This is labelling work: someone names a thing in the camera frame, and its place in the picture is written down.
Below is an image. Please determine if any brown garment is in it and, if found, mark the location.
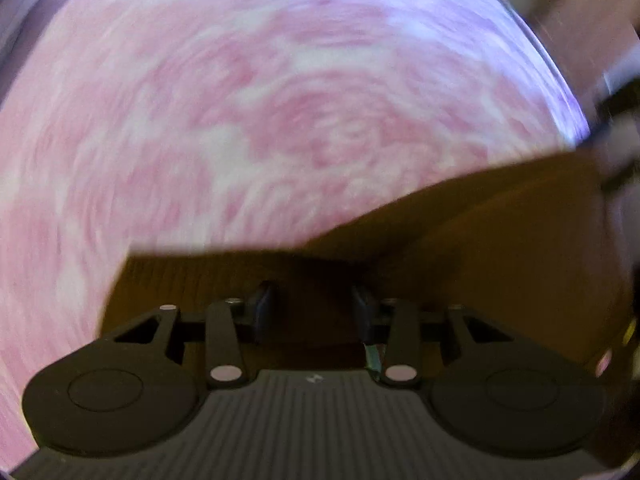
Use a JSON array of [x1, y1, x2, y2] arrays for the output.
[[94, 152, 634, 470]]

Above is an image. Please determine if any pink floral bed blanket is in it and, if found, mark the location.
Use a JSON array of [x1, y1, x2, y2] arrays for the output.
[[1, 0, 586, 469]]

